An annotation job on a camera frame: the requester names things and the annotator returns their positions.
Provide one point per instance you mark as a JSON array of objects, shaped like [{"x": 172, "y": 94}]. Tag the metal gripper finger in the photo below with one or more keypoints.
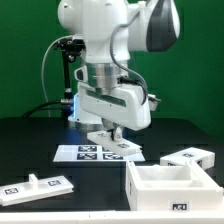
[{"x": 117, "y": 133}]

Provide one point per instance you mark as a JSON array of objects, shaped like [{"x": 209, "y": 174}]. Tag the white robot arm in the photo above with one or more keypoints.
[{"x": 109, "y": 30}]

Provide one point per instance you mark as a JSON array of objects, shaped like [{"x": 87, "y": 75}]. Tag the black camera on stand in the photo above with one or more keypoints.
[{"x": 70, "y": 50}]

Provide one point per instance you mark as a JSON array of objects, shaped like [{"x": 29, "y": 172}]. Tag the white door panel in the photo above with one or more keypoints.
[
  {"x": 34, "y": 189},
  {"x": 122, "y": 147}
]

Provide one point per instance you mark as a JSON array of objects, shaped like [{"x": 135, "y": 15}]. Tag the white marker sheet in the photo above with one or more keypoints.
[{"x": 90, "y": 153}]

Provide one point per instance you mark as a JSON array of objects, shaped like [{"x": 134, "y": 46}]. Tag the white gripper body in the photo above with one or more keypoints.
[{"x": 124, "y": 106}]

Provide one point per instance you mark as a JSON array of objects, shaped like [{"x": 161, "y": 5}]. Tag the white cabinet top block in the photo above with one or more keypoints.
[{"x": 205, "y": 159}]

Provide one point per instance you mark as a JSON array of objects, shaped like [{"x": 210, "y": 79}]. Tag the white cabinet body box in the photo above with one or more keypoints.
[{"x": 171, "y": 188}]

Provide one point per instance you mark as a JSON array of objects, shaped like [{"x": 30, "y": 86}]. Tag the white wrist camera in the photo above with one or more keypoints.
[{"x": 153, "y": 102}]

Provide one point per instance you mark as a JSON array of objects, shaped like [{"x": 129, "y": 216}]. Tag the white L-shaped fence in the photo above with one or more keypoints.
[{"x": 113, "y": 217}]

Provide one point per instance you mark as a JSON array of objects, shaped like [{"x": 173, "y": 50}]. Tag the white door panel front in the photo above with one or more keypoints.
[{"x": 34, "y": 189}]

